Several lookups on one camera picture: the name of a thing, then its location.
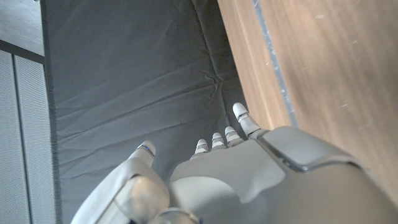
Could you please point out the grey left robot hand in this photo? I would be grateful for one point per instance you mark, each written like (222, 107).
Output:
(255, 186)

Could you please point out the black cloth backdrop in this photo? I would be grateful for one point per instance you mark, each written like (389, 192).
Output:
(130, 77)

